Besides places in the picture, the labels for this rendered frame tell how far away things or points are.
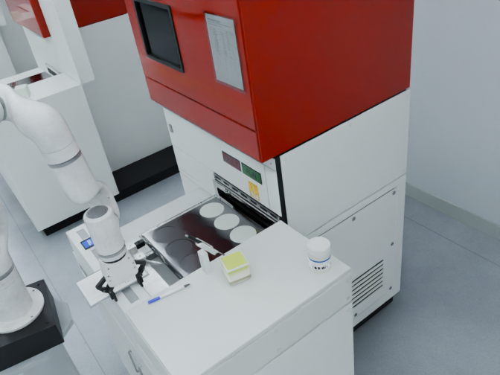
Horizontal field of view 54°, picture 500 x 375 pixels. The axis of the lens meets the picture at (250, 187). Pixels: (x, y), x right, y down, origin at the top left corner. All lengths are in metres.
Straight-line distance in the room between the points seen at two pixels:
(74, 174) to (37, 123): 0.16
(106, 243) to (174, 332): 0.32
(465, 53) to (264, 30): 1.59
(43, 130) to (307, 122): 0.84
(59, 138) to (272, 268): 0.75
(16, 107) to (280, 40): 0.75
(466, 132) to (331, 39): 1.53
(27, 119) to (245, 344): 0.81
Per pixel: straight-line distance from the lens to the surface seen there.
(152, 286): 1.76
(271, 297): 1.51
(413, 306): 2.78
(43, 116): 1.30
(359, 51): 1.78
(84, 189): 1.37
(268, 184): 1.74
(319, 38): 1.62
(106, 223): 1.44
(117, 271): 1.56
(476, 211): 3.24
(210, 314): 1.50
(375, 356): 2.57
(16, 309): 1.78
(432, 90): 3.06
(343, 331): 1.75
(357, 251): 2.23
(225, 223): 1.91
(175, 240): 1.89
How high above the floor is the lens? 2.06
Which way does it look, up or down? 34 degrees down
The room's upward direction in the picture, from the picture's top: 9 degrees counter-clockwise
